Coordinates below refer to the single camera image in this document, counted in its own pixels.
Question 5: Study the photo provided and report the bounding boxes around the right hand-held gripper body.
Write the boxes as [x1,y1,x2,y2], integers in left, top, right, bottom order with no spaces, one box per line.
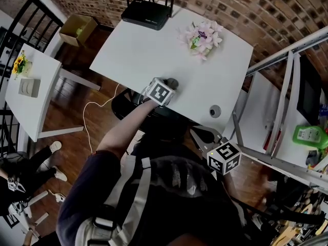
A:
[201,137,242,176]

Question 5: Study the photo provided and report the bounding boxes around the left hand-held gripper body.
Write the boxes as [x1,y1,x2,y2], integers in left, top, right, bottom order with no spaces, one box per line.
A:
[139,77,177,108]

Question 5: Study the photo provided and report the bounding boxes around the grey computer mouse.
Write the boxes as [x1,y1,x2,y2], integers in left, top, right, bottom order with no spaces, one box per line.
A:
[163,77,180,91]

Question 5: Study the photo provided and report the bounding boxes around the person's left forearm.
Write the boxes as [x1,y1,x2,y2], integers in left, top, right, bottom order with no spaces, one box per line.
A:
[96,98,158,155]

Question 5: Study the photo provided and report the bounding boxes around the person's right forearm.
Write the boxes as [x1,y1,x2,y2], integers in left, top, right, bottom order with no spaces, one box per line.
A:
[221,173,240,202]

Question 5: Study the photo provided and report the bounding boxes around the red package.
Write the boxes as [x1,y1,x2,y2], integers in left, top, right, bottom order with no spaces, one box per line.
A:
[263,129,276,151]

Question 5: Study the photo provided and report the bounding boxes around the pale pink flowers in pot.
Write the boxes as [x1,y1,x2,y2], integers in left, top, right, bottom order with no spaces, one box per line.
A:
[178,19,224,61]

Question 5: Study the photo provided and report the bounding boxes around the person's torso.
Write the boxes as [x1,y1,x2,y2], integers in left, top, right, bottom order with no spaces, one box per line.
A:
[56,127,257,246]

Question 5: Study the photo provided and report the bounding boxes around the black router with antennas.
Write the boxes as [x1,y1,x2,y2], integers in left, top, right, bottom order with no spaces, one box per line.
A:
[120,0,176,31]

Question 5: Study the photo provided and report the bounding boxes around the white metal shelf rack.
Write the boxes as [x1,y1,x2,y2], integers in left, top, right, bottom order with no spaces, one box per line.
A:
[222,26,328,189]

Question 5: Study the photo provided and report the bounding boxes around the green detergent bottle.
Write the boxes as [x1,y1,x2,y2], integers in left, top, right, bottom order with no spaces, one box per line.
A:
[292,124,328,150]

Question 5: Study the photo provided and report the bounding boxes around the black monitor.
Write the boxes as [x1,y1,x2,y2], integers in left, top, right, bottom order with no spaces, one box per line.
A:
[296,56,322,119]

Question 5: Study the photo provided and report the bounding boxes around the open cardboard box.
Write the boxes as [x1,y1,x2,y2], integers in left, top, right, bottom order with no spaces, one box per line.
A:
[58,13,100,48]

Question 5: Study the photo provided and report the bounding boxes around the small white side table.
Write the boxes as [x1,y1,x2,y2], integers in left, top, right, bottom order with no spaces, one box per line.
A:
[4,43,102,142]

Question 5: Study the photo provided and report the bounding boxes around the grey rectangular box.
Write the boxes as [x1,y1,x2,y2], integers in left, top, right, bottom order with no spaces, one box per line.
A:
[18,77,42,98]

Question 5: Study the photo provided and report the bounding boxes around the black metal railing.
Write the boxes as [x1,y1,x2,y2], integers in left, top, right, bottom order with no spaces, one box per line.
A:
[0,0,65,158]

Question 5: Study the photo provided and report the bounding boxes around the sunflowers in white pot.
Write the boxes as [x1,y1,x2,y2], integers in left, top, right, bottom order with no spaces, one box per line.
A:
[11,50,33,80]

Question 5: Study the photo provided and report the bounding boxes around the round grey cable grommet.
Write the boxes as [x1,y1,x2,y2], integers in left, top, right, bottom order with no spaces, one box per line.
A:
[209,105,222,118]

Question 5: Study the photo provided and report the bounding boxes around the pale shoulder strap harness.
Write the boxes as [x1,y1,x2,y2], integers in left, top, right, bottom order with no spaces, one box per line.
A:
[74,155,154,246]

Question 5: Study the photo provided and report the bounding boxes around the thin white cable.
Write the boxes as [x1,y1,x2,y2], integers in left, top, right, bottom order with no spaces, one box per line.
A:
[82,83,121,154]

